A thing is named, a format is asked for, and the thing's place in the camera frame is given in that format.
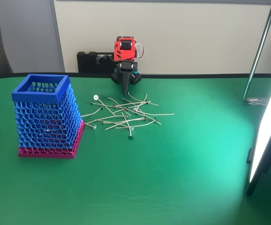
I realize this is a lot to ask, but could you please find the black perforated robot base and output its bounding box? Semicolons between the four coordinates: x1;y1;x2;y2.
111;67;142;85

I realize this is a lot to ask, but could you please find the blue magenta lattice basket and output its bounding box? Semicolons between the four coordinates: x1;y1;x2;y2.
11;74;86;159

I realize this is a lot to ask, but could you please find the black plastic case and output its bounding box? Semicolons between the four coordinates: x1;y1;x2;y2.
76;51;118;74

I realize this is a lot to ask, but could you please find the green cloth with black rim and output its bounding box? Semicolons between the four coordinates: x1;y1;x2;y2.
0;72;271;225

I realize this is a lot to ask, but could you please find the white LED light panel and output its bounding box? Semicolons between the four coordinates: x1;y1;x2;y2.
246;60;271;197

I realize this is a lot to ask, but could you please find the red white servo cable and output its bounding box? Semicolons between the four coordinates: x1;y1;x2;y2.
135;43;146;59

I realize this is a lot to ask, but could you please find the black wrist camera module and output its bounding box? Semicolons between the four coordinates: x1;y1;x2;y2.
96;53;114;65

